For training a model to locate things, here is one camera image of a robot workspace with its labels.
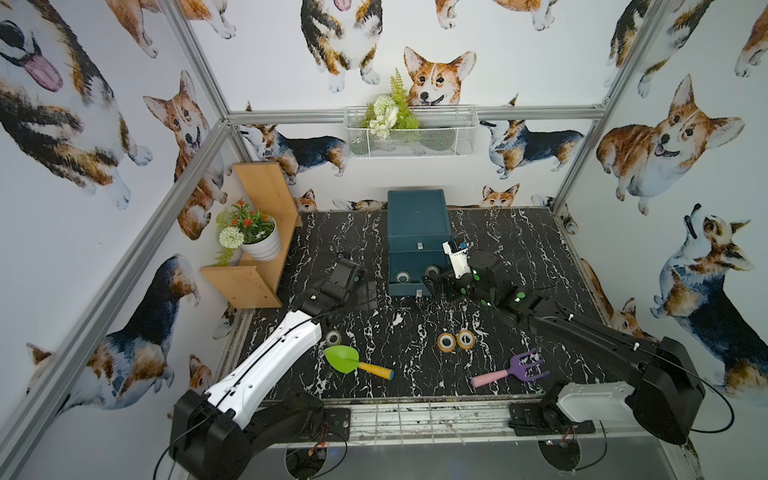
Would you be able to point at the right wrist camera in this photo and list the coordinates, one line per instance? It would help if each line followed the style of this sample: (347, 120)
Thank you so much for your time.
(457, 251)

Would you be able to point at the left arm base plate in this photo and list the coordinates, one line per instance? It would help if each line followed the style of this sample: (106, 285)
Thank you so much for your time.
(334, 423)

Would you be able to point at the purple pink toy fork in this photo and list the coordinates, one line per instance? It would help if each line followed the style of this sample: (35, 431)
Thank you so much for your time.
(526, 367)

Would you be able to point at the teal drawer cabinet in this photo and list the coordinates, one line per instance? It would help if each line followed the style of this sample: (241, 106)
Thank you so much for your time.
(417, 220)

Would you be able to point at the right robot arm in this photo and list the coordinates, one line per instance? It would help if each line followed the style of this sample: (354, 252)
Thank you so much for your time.
(655, 386)

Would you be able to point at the green fern white flowers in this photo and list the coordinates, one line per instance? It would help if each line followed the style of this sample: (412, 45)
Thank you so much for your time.
(390, 112)

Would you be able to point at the wooden corner shelf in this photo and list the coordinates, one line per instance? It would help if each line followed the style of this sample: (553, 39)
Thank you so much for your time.
(244, 282)

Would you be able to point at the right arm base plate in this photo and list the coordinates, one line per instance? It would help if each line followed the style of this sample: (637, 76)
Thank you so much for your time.
(535, 419)

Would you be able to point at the teal drawer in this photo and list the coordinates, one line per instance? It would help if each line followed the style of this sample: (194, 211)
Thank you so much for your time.
(415, 262)

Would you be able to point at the green toy shovel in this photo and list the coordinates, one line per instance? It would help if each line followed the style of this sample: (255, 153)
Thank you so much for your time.
(345, 359)

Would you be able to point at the orange tape roll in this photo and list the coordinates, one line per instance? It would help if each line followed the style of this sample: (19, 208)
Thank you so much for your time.
(446, 342)
(466, 339)

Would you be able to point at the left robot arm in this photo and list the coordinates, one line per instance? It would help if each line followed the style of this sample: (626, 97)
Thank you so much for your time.
(214, 435)

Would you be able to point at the white wire wall basket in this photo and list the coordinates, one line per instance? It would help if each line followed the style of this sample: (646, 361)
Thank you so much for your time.
(441, 132)

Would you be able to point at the white potted flower plant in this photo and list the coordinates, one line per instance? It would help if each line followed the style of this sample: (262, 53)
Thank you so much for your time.
(245, 228)

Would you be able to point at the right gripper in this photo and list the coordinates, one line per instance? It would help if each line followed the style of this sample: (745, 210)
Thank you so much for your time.
(448, 285)

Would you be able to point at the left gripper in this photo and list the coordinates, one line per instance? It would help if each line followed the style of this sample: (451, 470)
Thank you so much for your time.
(358, 287)

